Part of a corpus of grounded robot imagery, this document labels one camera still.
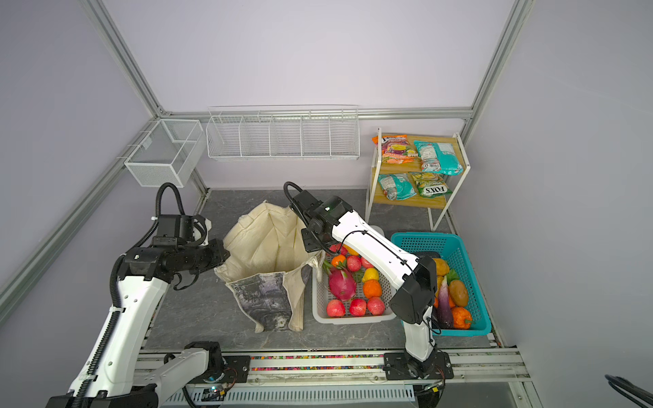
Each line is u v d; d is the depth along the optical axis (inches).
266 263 35.2
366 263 20.4
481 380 28.6
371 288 32.7
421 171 31.2
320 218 20.7
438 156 31.7
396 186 37.8
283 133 38.6
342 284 32.6
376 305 31.6
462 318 30.2
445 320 33.2
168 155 38.8
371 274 35.0
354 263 35.2
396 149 32.5
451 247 37.1
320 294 33.1
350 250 20.4
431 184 38.0
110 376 14.6
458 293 31.1
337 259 35.7
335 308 31.6
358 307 31.3
